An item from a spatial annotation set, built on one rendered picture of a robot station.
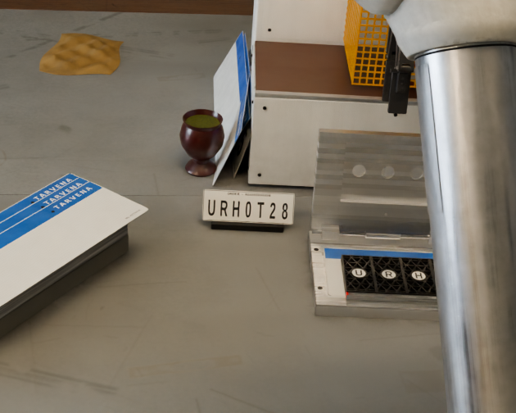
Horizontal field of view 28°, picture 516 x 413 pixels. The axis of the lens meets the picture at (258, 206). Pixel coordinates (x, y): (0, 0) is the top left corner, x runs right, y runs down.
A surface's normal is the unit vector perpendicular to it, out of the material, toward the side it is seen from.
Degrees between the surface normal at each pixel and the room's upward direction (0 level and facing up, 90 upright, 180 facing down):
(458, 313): 74
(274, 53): 0
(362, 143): 78
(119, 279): 0
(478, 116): 57
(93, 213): 0
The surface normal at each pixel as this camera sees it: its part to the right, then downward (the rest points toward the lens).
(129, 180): 0.07, -0.83
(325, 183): 0.02, 0.37
